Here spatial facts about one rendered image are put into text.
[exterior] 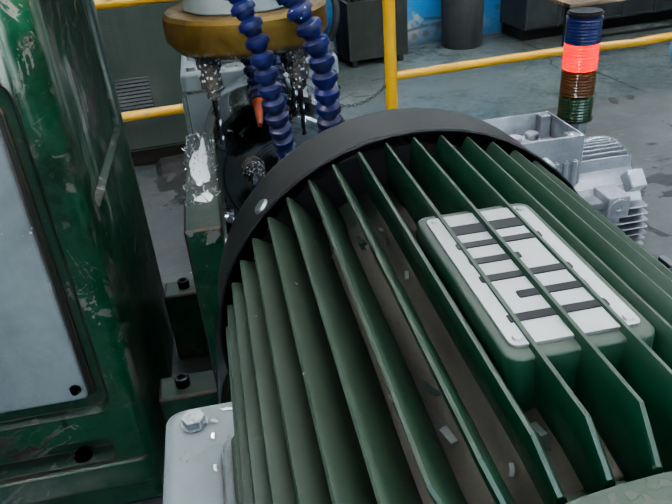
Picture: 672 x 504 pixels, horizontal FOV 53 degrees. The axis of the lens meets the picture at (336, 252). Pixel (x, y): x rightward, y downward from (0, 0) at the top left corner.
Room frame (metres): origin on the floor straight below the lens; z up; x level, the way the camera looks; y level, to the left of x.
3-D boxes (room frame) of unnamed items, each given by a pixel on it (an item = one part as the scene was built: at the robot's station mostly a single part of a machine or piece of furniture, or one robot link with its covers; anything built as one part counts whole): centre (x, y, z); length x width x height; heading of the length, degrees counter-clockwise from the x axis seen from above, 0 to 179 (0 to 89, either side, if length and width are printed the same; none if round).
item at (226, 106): (1.11, 0.09, 1.04); 0.41 x 0.25 x 0.25; 8
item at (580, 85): (1.16, -0.45, 1.10); 0.06 x 0.06 x 0.04
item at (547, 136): (0.83, -0.26, 1.11); 0.12 x 0.11 x 0.07; 99
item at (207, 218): (0.76, 0.19, 0.97); 0.30 x 0.11 x 0.34; 8
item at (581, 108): (1.16, -0.45, 1.05); 0.06 x 0.06 x 0.04
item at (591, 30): (1.16, -0.45, 1.19); 0.06 x 0.06 x 0.04
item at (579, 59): (1.16, -0.45, 1.14); 0.06 x 0.06 x 0.04
